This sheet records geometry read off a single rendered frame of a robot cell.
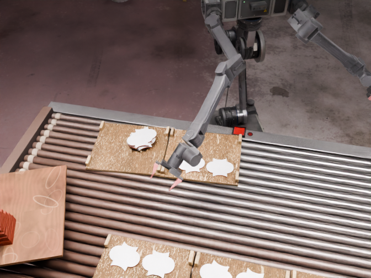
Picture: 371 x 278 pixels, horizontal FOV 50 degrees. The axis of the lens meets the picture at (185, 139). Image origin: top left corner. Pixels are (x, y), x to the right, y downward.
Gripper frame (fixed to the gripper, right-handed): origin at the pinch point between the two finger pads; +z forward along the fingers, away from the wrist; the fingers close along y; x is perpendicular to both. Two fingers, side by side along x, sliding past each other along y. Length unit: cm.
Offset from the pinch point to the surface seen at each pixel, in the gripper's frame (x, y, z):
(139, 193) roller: 29.4, -5.1, 16.1
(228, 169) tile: 37.2, 27.3, -18.7
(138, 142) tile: 46, -21, -4
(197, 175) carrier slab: 35.2, 15.5, -7.3
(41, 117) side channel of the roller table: 67, -80, 18
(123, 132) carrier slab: 59, -32, -2
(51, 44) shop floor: 293, -183, -13
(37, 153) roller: 51, -66, 33
